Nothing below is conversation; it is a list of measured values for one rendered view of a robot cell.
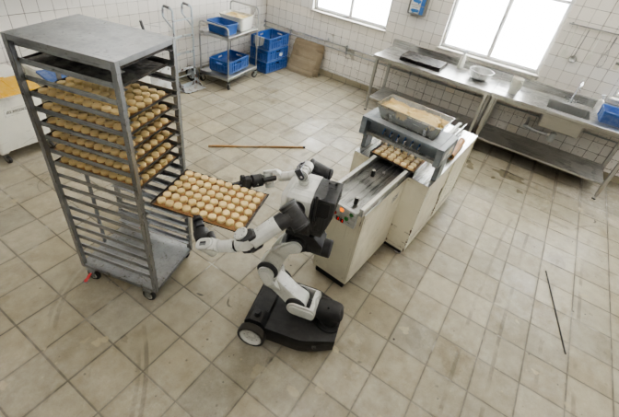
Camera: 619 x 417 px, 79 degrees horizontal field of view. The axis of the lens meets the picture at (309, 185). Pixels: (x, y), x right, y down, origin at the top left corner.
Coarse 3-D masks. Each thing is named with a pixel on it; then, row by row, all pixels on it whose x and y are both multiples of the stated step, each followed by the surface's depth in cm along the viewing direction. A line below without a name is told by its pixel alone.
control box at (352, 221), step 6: (342, 204) 265; (336, 210) 269; (348, 210) 262; (354, 210) 262; (336, 216) 271; (342, 216) 268; (348, 216) 264; (354, 216) 261; (342, 222) 270; (348, 222) 266; (354, 222) 263
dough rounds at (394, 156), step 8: (384, 144) 327; (376, 152) 314; (384, 152) 317; (392, 152) 321; (400, 152) 320; (392, 160) 310; (400, 160) 310; (408, 160) 310; (416, 160) 312; (424, 160) 317; (408, 168) 302; (416, 168) 305
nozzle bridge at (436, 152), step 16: (368, 112) 313; (368, 128) 318; (384, 128) 310; (400, 128) 297; (368, 144) 338; (400, 144) 304; (416, 144) 297; (432, 144) 283; (448, 144) 287; (432, 160) 290; (432, 176) 303
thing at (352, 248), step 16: (368, 176) 298; (384, 176) 301; (352, 192) 278; (368, 192) 281; (400, 192) 308; (352, 208) 263; (384, 208) 291; (336, 224) 279; (368, 224) 275; (384, 224) 316; (336, 240) 287; (352, 240) 276; (368, 240) 299; (384, 240) 348; (320, 256) 308; (336, 256) 295; (352, 256) 284; (368, 256) 325; (336, 272) 303; (352, 272) 304
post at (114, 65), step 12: (120, 72) 174; (120, 84) 176; (120, 96) 179; (120, 108) 183; (120, 120) 187; (132, 144) 197; (132, 156) 200; (132, 168) 205; (132, 180) 210; (144, 216) 227; (144, 228) 232; (144, 240) 239; (156, 276) 262; (156, 288) 267
